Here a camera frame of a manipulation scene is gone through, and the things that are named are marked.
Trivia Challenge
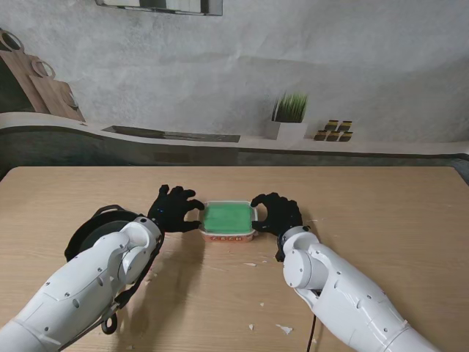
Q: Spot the white paper food container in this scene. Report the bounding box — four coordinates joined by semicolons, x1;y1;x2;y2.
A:
197;199;259;244

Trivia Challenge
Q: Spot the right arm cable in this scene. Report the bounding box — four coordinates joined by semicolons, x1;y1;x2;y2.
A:
306;314;318;352

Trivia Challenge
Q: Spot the black cast iron pan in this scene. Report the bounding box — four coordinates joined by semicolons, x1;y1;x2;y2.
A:
64;204;164;335

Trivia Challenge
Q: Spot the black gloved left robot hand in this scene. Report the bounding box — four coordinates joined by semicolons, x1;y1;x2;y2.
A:
147;184;205;234

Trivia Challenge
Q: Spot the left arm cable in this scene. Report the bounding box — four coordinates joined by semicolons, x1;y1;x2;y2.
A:
58;234;165;348

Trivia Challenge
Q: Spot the clear plastic lid green inside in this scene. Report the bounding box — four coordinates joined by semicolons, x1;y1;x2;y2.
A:
199;200;257;235

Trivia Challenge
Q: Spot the small wooden cutting board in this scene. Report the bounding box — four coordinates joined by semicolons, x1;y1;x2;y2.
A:
29;58;87;122

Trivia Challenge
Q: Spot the large wooden cutting board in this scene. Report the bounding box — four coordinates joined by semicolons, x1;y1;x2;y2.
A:
0;28;48;114

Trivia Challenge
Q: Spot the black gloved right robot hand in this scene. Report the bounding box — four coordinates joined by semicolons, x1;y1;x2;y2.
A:
250;193;305;238

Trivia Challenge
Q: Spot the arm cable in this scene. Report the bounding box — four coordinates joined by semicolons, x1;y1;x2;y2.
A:
58;234;165;348
306;314;318;352

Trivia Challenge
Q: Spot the green plant in white pot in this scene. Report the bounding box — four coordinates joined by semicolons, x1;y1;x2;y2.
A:
264;91;309;141

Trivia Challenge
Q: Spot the grey built-in cooktop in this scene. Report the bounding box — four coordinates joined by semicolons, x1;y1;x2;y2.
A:
101;125;242;144

